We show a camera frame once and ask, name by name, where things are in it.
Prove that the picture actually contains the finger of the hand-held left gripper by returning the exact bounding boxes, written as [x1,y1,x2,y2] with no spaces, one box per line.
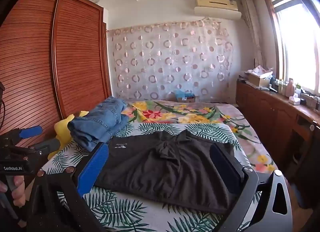
[29,138,60,159]
[0,125,43,145]

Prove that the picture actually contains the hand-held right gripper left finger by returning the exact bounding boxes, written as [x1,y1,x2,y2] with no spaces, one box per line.
[26,142,110,232]

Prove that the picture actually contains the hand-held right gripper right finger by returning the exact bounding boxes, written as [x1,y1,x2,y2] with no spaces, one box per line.
[209,143,293,232]

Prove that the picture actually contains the black pants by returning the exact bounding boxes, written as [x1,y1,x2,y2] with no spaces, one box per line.
[94,130,242,214]

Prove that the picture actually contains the person's left hand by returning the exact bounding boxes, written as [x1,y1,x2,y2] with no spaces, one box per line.
[0,175,26,208]

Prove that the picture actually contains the yellow plush toy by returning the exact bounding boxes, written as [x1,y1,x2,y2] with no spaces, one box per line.
[47,111,89,160]

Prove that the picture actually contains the folded blue jeans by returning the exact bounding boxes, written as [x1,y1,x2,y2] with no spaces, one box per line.
[67,96,130,151]

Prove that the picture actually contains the palm leaf printed sheet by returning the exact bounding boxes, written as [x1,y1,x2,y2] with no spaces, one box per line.
[40,122,253,232]

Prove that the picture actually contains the wooden sideboard cabinet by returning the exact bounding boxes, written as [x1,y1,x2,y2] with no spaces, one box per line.
[236,80,320,197]

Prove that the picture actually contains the floral blanket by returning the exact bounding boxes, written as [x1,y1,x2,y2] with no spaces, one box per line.
[124,100,278,174]

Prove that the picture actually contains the small cardboard box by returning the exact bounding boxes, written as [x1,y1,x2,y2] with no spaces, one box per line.
[176,95,197,103]

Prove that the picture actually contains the blue cloth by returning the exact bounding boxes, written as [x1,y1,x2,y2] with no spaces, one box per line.
[174,89,193,99]

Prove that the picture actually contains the wooden slatted wardrobe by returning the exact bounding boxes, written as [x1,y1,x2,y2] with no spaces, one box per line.
[0,0,112,180]

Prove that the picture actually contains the open cardboard box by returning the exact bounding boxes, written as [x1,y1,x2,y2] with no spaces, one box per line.
[248,72,272,88]

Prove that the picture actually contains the pink patterned bag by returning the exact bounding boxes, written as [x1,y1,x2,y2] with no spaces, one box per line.
[251,65,273,75]

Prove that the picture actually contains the circle patterned sheer curtain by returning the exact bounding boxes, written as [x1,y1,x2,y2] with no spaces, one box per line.
[107,20,234,103]

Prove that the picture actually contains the window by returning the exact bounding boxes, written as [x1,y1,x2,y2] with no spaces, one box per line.
[262,0,320,98]

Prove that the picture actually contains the beige window curtain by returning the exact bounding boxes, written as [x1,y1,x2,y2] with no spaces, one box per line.
[241,0,265,68]

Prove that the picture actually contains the beige wall air conditioner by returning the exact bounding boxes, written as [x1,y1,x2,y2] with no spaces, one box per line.
[194,0,242,20]

